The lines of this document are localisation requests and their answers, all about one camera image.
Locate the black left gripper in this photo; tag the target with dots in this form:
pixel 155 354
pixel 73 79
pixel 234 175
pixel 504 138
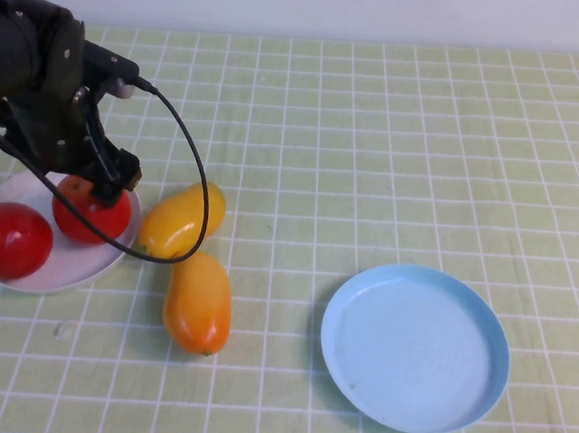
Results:
pixel 56 123

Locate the mostly red apple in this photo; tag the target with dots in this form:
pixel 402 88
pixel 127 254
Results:
pixel 103 222

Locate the red apple with yellow top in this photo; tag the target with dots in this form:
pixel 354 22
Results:
pixel 9 242

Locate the orange yellow mango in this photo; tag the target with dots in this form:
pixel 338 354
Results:
pixel 197 304

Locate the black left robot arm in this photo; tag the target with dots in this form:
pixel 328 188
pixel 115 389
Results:
pixel 9 49

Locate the white round plate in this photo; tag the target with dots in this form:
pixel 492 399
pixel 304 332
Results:
pixel 75 265

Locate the light blue round plate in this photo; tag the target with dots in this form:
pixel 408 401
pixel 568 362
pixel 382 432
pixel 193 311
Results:
pixel 414 352

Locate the green checked tablecloth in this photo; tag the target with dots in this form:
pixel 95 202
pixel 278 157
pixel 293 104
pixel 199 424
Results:
pixel 376 133

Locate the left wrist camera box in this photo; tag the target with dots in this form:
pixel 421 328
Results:
pixel 111 64

